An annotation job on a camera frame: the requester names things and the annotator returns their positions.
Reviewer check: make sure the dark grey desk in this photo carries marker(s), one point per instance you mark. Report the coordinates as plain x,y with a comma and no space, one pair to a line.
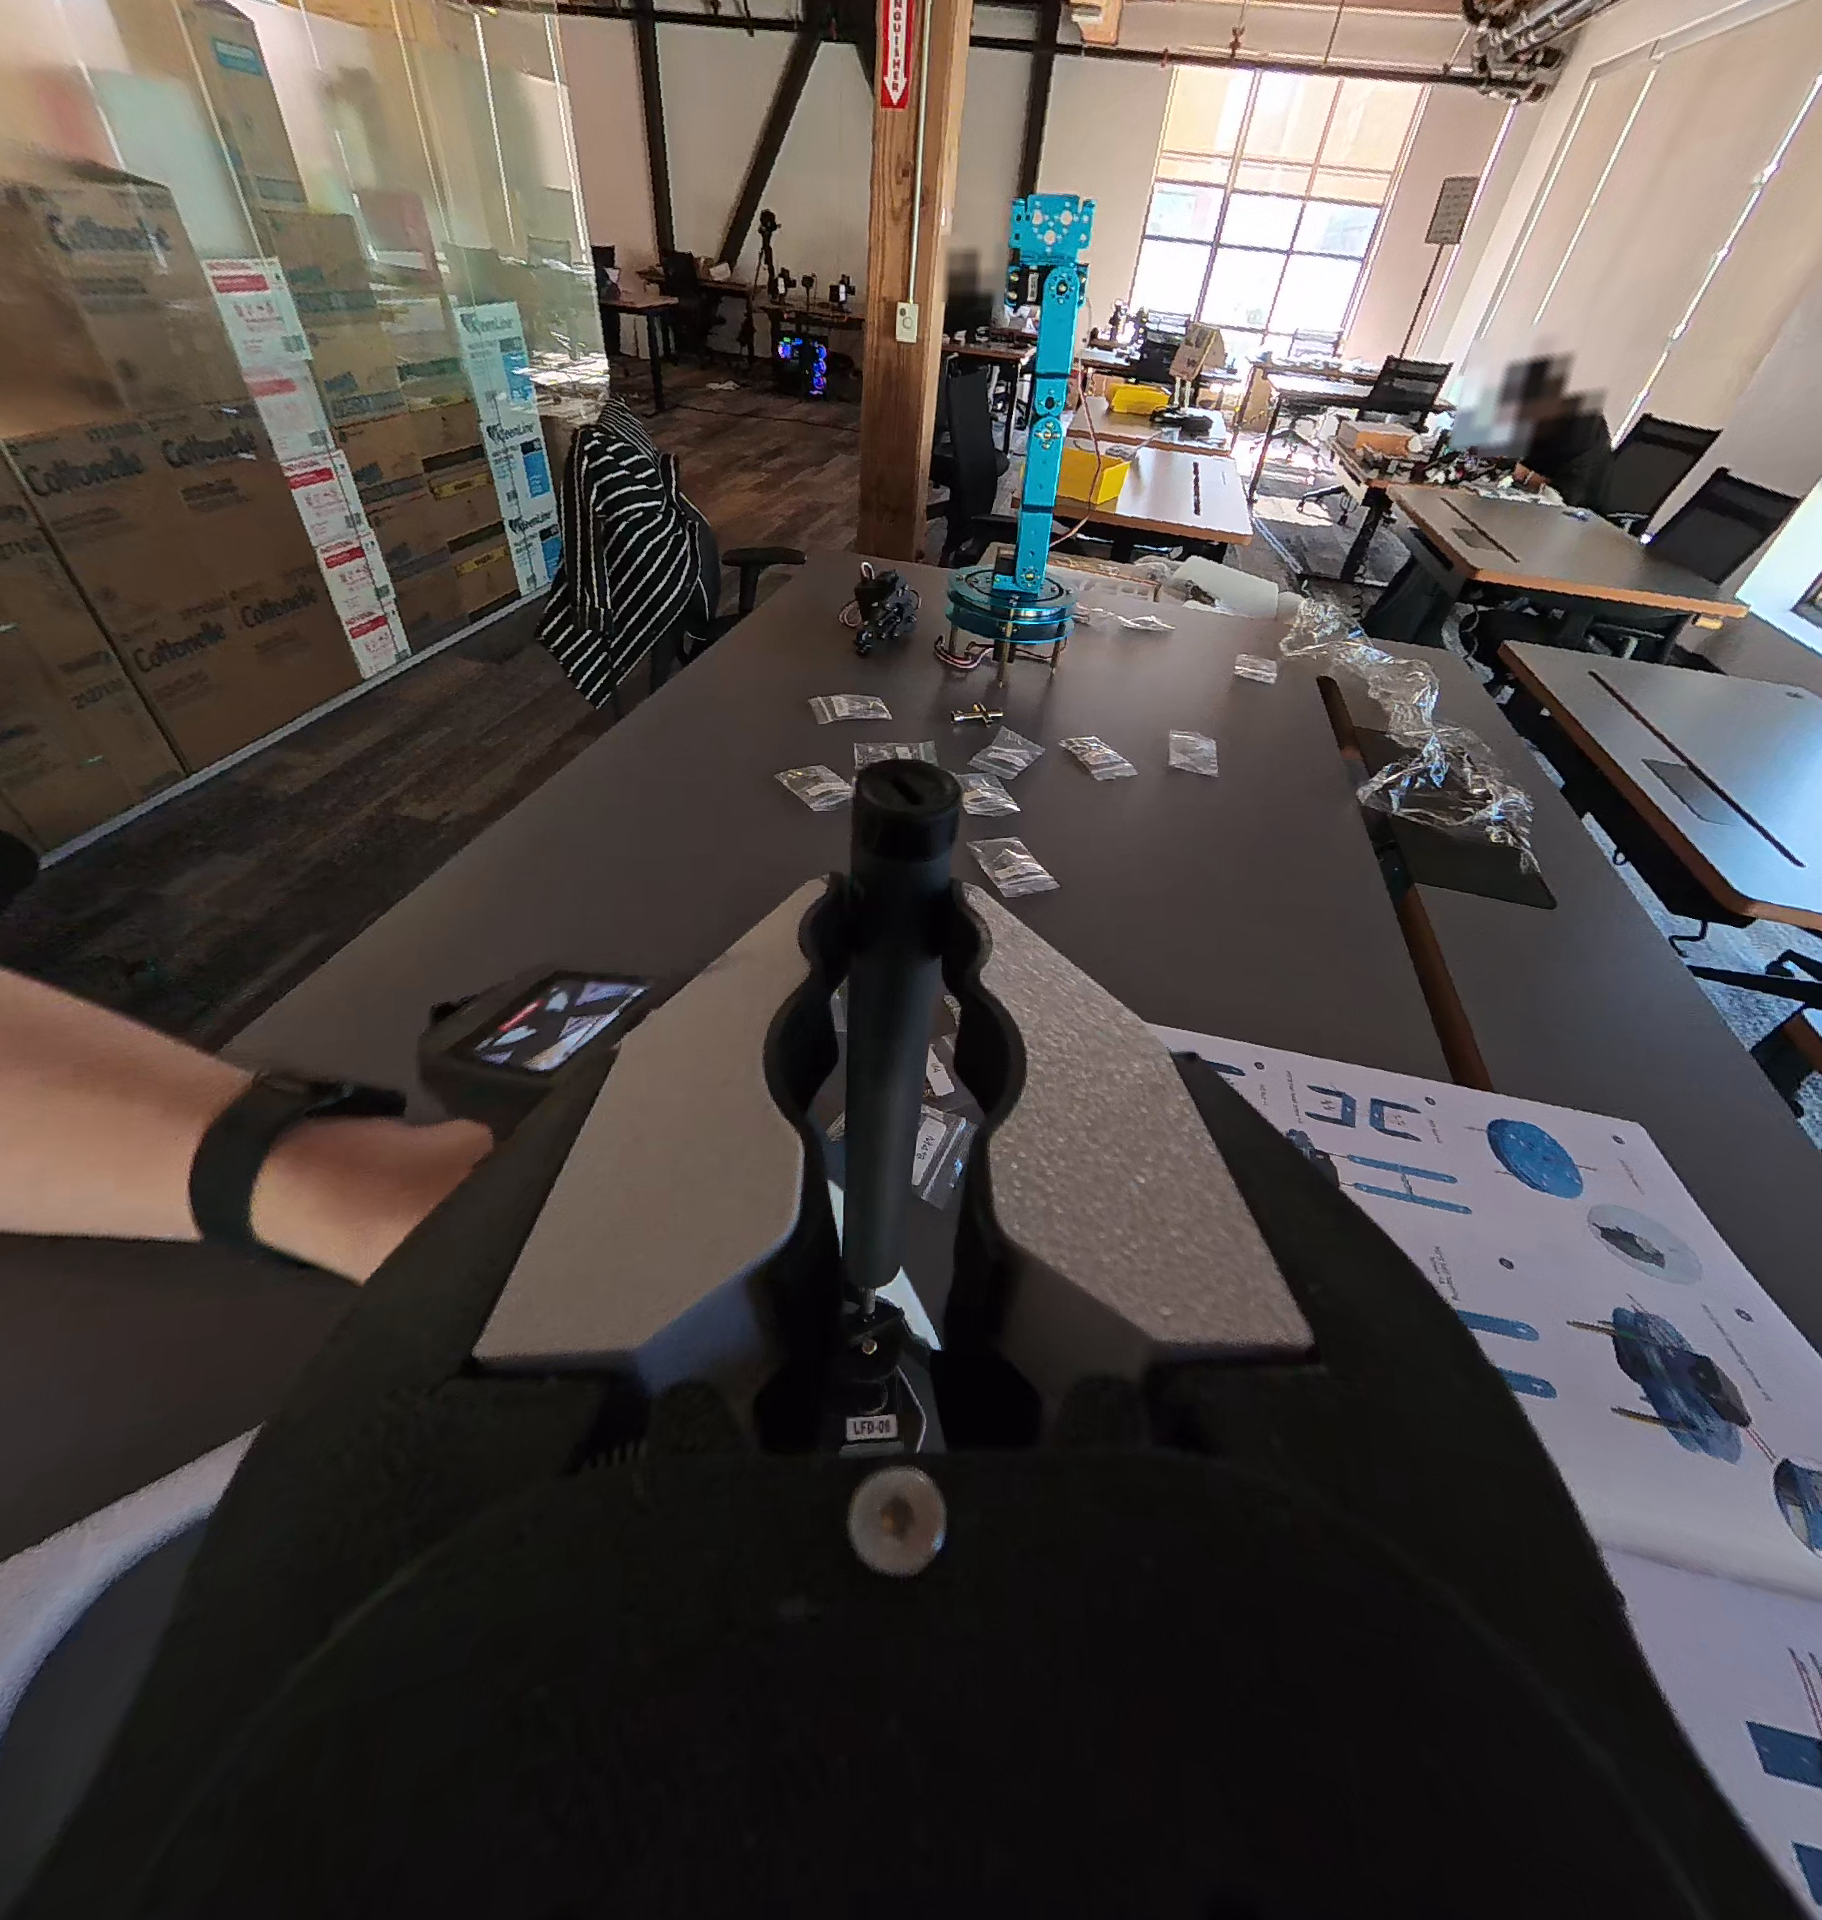
1152,900

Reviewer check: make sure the small black claw assembly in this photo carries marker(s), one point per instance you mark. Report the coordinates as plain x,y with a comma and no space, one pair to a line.
884,608

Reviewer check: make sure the black-and-white striped jacket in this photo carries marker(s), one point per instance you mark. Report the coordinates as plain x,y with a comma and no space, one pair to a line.
618,541

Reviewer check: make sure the person's left forearm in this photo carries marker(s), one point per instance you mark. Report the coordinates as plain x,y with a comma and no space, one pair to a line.
70,1111

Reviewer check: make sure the black screwdriver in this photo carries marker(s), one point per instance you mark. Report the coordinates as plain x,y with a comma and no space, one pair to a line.
902,840

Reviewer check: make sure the dark wood-edged desk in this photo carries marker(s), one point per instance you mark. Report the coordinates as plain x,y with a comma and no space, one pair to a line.
1181,496
1542,548
1572,676
1602,976

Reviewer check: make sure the stack of cardboard boxes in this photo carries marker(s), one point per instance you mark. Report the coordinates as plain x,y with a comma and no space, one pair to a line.
147,496

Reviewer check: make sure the red vertical sign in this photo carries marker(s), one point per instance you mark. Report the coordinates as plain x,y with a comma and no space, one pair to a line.
895,61

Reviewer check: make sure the white packing material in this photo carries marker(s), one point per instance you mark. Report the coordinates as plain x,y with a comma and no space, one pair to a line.
1227,587

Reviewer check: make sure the white foam packing frame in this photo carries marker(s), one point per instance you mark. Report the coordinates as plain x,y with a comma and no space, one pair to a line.
40,1501

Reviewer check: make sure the scattered small screw bags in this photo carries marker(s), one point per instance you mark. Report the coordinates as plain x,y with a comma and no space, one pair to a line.
1013,866

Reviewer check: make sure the black wristwatch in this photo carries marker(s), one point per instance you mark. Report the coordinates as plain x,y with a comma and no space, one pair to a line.
222,1170

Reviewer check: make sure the assembly instruction booklet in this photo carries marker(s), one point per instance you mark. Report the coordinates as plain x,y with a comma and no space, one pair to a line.
1796,1350

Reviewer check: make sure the person's left hand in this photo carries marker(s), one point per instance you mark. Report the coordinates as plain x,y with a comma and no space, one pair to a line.
372,1186

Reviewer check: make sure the metal ceiling pipes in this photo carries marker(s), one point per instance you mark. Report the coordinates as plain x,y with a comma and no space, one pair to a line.
1518,38

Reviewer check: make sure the blue toy robot arm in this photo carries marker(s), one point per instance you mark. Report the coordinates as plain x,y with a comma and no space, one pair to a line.
1043,450

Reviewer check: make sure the crumpled clear plastic wrap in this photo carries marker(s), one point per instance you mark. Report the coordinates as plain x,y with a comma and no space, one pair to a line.
1452,788

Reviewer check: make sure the wooden support post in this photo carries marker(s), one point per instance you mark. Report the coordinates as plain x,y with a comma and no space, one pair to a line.
912,226

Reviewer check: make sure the multi-pane window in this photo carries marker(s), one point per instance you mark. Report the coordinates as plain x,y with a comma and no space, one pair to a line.
1271,256

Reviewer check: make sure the small black servo motor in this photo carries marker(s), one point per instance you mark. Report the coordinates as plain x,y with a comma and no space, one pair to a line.
872,1388

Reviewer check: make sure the colourfully lit computer case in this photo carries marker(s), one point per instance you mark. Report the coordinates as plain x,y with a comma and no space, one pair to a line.
800,366

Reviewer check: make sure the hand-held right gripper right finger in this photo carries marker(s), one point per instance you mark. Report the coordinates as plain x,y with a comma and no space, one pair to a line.
1137,1201

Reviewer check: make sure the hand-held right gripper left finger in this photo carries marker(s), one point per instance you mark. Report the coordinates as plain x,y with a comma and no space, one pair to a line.
657,1201

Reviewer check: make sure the white sign on stand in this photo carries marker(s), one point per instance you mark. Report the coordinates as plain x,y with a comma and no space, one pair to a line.
1454,211

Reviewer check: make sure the yellow storage bin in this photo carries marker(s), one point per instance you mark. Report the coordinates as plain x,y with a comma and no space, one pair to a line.
1106,480

